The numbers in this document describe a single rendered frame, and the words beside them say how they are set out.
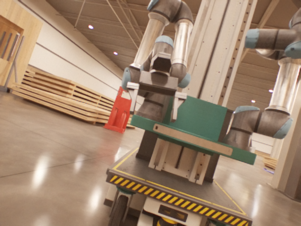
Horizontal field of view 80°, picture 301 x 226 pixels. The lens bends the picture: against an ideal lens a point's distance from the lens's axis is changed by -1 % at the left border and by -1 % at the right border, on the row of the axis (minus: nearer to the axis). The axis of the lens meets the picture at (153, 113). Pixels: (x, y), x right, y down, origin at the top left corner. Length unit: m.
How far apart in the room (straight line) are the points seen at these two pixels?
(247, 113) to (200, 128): 0.27
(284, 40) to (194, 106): 0.54
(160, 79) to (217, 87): 0.67
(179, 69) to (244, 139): 0.49
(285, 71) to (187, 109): 0.54
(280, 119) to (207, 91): 0.44
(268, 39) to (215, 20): 0.64
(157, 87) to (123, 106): 5.23
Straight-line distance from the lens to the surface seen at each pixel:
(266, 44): 0.83
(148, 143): 1.29
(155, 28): 0.99
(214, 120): 1.13
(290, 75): 1.14
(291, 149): 5.56
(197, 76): 1.24
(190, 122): 1.10
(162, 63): 0.60
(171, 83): 0.62
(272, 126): 1.04
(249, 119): 1.04
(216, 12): 1.44
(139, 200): 1.14
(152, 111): 0.95
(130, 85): 0.60
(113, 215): 0.98
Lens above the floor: 0.59
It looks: 3 degrees up
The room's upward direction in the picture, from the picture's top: 18 degrees clockwise
